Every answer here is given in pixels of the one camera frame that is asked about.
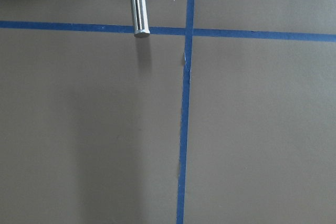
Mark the steel squeezer handle rod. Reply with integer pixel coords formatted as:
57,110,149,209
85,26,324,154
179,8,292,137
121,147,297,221
131,0,150,38

